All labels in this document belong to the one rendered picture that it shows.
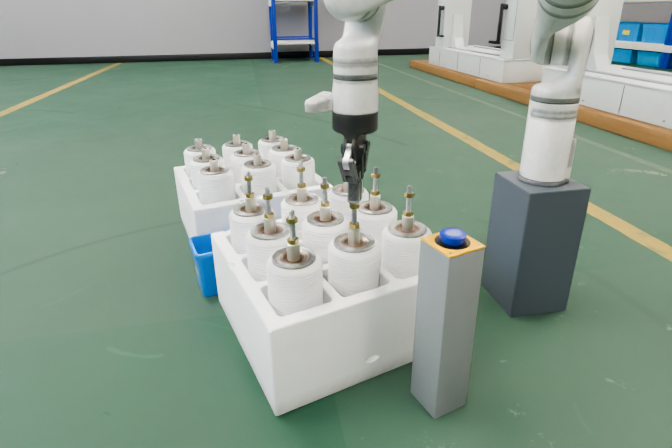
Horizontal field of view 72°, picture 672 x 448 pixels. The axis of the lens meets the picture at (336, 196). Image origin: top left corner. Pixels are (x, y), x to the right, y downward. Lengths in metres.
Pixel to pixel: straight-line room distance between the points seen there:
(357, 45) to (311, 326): 0.45
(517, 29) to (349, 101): 3.45
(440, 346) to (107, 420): 0.57
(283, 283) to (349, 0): 0.44
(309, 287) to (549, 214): 0.53
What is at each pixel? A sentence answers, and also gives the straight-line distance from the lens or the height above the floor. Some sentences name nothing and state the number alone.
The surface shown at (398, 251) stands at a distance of 0.87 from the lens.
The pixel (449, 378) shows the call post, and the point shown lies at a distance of 0.84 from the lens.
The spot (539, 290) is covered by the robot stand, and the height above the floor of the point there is 0.06.
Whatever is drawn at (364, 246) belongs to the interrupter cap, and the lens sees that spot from 0.83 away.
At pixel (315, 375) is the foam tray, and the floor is 0.06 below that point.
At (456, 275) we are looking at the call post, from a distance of 0.71.
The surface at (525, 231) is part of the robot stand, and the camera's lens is 1.03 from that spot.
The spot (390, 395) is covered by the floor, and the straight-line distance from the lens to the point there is 0.91.
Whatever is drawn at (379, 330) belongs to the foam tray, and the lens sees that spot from 0.87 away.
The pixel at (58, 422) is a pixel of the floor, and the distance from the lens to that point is 0.99.
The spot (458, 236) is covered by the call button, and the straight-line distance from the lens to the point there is 0.71.
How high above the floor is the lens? 0.64
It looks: 22 degrees down
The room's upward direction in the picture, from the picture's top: 1 degrees counter-clockwise
